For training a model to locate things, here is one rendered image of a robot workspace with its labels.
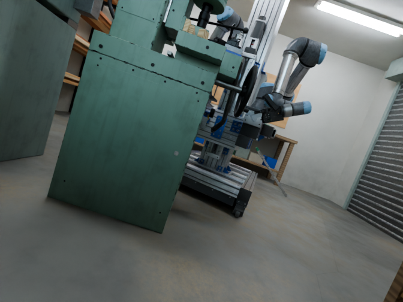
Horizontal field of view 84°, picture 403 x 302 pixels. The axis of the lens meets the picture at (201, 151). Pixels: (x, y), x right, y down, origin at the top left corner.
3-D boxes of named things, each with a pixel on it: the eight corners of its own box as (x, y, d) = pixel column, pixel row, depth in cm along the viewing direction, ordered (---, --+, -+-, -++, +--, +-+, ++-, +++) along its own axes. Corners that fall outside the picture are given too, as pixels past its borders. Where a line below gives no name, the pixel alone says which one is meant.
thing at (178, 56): (217, 74, 101) (220, 66, 101) (173, 59, 101) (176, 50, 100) (212, 88, 141) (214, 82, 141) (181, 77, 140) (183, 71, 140)
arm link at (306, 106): (307, 114, 132) (313, 113, 124) (288, 117, 133) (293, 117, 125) (306, 100, 131) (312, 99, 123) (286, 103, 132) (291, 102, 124)
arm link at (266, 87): (254, 97, 184) (260, 82, 182) (270, 103, 184) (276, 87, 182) (257, 96, 172) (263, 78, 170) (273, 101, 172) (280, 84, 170)
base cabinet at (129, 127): (162, 235, 107) (211, 93, 100) (45, 196, 105) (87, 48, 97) (173, 202, 152) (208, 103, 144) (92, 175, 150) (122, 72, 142)
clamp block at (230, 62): (237, 74, 115) (243, 57, 114) (212, 65, 115) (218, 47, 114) (232, 79, 130) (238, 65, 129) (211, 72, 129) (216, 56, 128)
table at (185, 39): (243, 68, 93) (248, 54, 92) (174, 42, 92) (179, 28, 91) (226, 90, 153) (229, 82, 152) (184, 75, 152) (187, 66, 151)
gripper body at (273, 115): (263, 123, 126) (285, 120, 125) (261, 108, 125) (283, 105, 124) (261, 123, 134) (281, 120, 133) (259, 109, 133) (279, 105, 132)
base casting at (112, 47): (210, 93, 100) (217, 73, 99) (87, 48, 98) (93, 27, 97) (207, 102, 145) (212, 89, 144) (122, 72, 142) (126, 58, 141)
